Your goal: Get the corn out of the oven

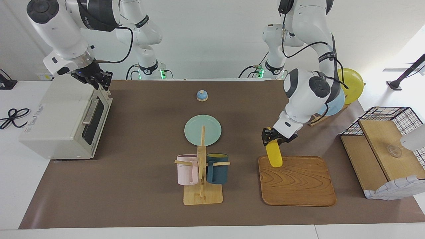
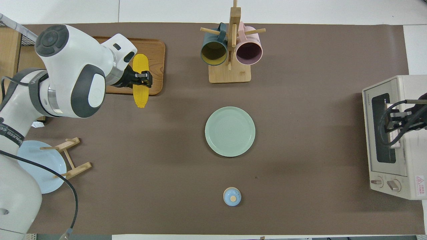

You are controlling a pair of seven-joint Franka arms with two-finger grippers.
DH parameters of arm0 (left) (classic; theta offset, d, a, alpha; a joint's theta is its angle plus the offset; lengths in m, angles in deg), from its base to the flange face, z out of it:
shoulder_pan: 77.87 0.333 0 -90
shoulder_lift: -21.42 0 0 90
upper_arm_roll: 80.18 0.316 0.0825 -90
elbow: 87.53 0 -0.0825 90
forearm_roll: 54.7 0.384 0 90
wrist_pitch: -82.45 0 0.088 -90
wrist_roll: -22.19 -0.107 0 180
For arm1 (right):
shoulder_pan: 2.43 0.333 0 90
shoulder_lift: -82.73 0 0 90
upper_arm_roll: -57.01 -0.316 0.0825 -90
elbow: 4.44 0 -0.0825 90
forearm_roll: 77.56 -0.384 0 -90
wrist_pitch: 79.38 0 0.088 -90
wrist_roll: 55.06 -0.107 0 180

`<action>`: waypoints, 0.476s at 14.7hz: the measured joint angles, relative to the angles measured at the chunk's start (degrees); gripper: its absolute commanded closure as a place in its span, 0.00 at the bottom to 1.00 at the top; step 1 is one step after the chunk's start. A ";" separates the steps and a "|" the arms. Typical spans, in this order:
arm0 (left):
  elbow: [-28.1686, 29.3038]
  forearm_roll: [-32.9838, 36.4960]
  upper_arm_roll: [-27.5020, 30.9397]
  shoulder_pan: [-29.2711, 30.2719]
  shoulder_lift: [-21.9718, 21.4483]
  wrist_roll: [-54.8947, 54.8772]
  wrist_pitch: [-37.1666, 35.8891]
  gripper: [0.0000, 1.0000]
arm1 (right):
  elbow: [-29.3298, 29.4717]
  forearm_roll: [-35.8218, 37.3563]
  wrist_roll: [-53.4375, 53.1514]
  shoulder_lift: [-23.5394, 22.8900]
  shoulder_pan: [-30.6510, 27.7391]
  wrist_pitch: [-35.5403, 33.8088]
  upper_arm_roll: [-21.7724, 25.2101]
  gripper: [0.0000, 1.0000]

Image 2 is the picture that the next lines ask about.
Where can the yellow corn cob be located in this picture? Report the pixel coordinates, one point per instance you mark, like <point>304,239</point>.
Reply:
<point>140,95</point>

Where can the light blue plate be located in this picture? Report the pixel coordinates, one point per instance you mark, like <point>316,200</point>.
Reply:
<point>46,181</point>

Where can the brown wooden tray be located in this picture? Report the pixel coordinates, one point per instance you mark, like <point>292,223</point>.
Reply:
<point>155,60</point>

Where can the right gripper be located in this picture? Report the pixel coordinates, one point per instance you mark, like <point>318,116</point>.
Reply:
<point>419,111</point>

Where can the white toaster oven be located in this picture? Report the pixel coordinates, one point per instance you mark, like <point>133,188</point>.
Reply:
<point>408,160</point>

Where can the wooden plate rack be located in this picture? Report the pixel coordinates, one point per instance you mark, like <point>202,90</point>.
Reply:
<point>75,169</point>

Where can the wooden mug tree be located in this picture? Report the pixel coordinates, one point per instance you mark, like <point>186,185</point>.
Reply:
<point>230,75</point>

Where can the dark blue mug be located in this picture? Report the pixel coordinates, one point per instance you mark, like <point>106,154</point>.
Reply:
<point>213,53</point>

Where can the white rod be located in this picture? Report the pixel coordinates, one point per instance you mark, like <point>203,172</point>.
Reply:
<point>20,27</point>

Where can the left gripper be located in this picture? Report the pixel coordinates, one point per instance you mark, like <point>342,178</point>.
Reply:
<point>126,78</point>

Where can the green plate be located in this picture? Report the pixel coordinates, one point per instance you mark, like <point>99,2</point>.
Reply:
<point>230,131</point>

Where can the pink mug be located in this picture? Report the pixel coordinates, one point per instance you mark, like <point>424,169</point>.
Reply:
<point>249,52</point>

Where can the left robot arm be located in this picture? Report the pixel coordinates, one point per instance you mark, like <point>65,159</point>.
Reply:
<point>73,66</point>

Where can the small blue jar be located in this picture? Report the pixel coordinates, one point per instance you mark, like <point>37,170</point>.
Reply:
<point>232,197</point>

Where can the wooden board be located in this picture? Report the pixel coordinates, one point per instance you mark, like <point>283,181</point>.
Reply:
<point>8,56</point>

